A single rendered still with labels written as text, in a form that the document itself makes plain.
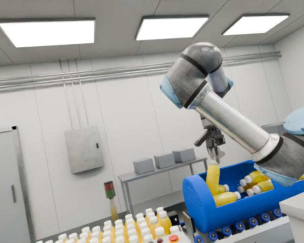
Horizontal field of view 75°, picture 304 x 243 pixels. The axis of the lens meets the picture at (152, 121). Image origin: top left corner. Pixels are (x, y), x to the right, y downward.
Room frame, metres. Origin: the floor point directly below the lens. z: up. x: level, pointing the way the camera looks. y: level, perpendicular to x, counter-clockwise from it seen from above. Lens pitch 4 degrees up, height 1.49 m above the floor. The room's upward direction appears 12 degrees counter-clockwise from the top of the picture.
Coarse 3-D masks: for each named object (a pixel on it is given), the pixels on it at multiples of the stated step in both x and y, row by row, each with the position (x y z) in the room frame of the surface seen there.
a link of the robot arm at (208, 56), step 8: (192, 48) 0.62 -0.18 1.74; (200, 48) 0.61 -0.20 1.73; (208, 48) 0.62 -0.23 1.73; (216, 48) 0.65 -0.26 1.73; (192, 56) 0.61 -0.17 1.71; (200, 56) 0.61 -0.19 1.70; (208, 56) 0.62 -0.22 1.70; (216, 56) 0.64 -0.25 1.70; (200, 64) 0.61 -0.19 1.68; (208, 64) 0.62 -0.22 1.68; (216, 64) 0.66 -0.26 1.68; (208, 72) 0.65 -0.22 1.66; (216, 72) 0.75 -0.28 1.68; (208, 80) 0.83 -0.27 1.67; (216, 80) 0.81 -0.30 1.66; (224, 80) 0.86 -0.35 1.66; (216, 88) 0.91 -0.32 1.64; (224, 88) 0.93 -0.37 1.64
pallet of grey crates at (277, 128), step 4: (268, 124) 4.64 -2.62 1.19; (272, 124) 4.36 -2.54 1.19; (276, 124) 4.09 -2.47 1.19; (280, 124) 3.97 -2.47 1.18; (264, 128) 4.24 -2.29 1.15; (268, 128) 4.15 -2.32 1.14; (272, 128) 4.06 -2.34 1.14; (276, 128) 3.96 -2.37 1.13; (280, 128) 3.96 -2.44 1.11; (268, 132) 4.17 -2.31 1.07; (272, 132) 4.08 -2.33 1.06; (276, 132) 3.99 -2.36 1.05; (280, 132) 3.95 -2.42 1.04
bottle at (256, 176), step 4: (252, 172) 1.17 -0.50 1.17; (256, 172) 1.16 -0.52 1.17; (260, 172) 1.16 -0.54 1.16; (252, 176) 1.15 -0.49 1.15; (256, 176) 1.14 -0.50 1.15; (260, 176) 1.14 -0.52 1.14; (264, 176) 1.15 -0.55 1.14; (252, 180) 1.15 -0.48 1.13; (256, 180) 1.14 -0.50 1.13; (260, 180) 1.14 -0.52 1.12
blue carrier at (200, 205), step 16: (192, 176) 1.10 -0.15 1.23; (224, 176) 1.27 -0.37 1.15; (240, 176) 1.31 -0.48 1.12; (192, 192) 1.06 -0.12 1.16; (208, 192) 0.99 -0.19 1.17; (272, 192) 1.04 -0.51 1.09; (288, 192) 1.06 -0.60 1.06; (192, 208) 1.12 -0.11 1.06; (208, 208) 0.96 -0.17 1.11; (224, 208) 0.98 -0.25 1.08; (240, 208) 1.00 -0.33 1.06; (256, 208) 1.03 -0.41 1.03; (272, 208) 1.08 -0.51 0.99; (208, 224) 0.97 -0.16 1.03; (224, 224) 1.01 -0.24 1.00
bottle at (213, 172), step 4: (212, 164) 1.11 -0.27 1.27; (216, 164) 1.10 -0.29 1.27; (208, 168) 1.11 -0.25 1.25; (212, 168) 1.10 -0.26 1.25; (216, 168) 1.09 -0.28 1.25; (208, 172) 1.10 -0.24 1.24; (212, 172) 1.09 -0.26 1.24; (216, 172) 1.09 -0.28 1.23; (208, 176) 1.10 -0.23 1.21; (212, 176) 1.09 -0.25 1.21; (216, 176) 1.09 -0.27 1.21; (208, 180) 1.09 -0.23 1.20; (212, 180) 1.08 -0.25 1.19; (216, 180) 1.08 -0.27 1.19; (208, 184) 1.09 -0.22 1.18; (212, 184) 1.08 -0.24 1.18; (216, 184) 1.08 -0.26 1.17; (212, 188) 1.08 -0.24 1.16; (216, 188) 1.08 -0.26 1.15; (212, 192) 1.08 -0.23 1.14; (216, 192) 1.08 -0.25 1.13
